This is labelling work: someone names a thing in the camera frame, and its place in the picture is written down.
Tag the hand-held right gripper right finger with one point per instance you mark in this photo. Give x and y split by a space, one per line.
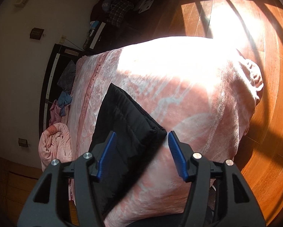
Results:
177 156

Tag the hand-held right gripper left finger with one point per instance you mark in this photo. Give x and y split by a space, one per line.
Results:
106 156

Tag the black jacket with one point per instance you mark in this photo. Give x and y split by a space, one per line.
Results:
127 123

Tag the folded pink quilt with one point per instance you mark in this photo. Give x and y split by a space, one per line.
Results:
54 144

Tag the bed with pink sheet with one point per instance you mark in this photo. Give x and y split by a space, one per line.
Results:
179 99

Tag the pink garment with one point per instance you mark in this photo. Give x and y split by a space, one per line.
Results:
55 112

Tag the blue cloth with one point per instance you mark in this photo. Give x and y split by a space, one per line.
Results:
64 99

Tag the grey pillow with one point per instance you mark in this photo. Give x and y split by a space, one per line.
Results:
67 76

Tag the dark wooden headboard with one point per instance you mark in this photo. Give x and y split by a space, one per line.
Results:
49 87

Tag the wooden wardrobe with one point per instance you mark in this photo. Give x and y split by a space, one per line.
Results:
13 182

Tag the dark nightstand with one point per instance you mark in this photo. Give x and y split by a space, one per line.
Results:
96 34

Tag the blue tissue box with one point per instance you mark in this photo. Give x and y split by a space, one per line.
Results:
94 24

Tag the plaid shirt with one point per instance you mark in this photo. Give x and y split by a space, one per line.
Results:
119 11

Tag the dark red garment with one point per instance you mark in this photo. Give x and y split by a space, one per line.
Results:
97 10

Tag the light blue printed bag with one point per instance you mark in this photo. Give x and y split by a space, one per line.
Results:
106 4

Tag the white bathroom scale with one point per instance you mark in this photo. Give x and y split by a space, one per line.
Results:
145 4

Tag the wooden wall lamp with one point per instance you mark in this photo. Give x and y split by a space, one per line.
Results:
36 33
23 142

